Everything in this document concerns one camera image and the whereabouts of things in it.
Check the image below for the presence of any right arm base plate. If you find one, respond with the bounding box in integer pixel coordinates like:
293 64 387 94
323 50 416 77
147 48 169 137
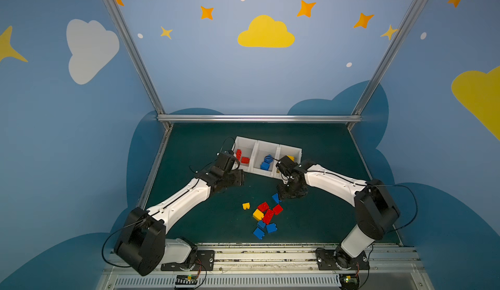
315 248 370 270

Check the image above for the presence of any circuit board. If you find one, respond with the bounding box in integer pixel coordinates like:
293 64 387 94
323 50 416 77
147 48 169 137
339 274 360 290
173 274 199 289

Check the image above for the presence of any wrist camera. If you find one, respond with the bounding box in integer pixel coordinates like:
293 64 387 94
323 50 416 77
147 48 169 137
276 155 298 178
215 150 240 172

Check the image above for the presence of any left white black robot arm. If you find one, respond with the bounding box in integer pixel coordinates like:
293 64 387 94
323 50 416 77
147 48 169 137
114 169 245 276

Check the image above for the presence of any aluminium frame right post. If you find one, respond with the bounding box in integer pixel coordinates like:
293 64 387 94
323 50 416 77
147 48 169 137
347 0 428 132

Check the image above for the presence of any right circuit board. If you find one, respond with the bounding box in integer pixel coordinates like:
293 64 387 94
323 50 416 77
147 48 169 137
339 274 360 290

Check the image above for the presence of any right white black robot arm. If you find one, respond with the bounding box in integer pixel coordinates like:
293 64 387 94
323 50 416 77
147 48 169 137
276 156 401 269

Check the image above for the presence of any aluminium frame left post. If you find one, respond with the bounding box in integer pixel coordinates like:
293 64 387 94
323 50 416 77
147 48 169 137
103 0 165 116

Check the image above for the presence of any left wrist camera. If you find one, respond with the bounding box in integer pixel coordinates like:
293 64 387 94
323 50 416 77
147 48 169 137
215 150 240 172

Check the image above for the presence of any blue lego brick small lower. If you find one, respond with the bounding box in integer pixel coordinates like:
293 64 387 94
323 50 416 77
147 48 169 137
257 221 266 230

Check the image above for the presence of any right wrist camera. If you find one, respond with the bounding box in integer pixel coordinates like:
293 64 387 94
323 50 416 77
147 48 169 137
276 155 298 178

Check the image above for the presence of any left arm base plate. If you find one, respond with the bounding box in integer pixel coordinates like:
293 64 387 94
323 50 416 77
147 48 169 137
160 250 215 272

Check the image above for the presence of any red long lego brick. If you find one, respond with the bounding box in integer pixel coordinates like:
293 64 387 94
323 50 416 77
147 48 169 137
262 209 274 225

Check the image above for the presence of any aluminium frame back bar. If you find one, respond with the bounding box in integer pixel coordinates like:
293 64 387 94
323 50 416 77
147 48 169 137
157 114 362 123

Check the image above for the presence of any white three-compartment bin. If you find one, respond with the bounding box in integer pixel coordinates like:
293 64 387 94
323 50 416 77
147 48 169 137
233 136 302 180

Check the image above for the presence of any aluminium front rail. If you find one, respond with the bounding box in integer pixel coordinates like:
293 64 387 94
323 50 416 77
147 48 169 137
97 243 434 289

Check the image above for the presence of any aluminium frame post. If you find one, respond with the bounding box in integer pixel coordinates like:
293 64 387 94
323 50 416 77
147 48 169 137
103 0 165 116
347 0 428 132

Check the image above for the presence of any left circuit board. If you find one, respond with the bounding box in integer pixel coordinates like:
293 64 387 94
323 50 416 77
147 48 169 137
173 274 199 289

